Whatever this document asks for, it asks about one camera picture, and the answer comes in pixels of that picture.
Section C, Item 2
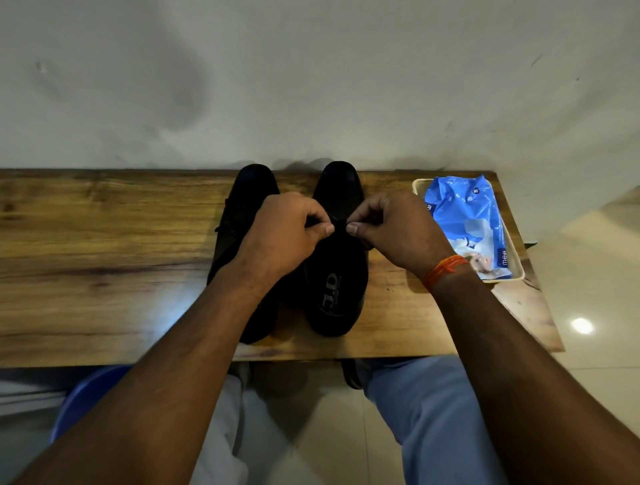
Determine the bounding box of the person's left hand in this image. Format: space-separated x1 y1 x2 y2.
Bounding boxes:
233 191 336 296

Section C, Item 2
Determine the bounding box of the person's right hand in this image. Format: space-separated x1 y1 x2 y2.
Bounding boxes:
346 191 457 279

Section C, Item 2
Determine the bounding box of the black shoe with printed insole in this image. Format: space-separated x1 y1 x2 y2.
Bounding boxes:
302 161 370 338

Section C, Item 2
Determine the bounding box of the person's left forearm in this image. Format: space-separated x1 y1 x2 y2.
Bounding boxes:
12 260 301 485

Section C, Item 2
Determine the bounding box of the person's right forearm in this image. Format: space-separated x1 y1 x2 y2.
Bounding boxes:
430 262 640 485

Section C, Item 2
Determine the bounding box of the white plastic tray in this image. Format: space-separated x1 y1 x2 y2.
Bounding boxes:
412 178 526 284

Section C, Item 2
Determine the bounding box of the black lace-up shoe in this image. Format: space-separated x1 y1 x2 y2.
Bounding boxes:
206 164 281 345

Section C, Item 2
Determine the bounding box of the orange wrist thread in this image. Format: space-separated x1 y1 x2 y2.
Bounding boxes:
421 254 471 293

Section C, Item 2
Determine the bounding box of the blue wet wipes packet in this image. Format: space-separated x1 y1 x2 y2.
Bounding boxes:
424 174 513 281

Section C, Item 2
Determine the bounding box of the person's right leg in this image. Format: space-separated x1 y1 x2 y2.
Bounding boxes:
357 356 510 485

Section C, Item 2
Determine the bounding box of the person's leg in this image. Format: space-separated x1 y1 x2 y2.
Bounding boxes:
189 362 252 485
357 356 510 485

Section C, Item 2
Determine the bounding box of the person's left leg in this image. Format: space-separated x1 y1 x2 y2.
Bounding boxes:
189 362 252 485

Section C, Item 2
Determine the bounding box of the blue plastic chair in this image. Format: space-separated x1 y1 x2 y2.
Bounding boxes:
50 365 133 443

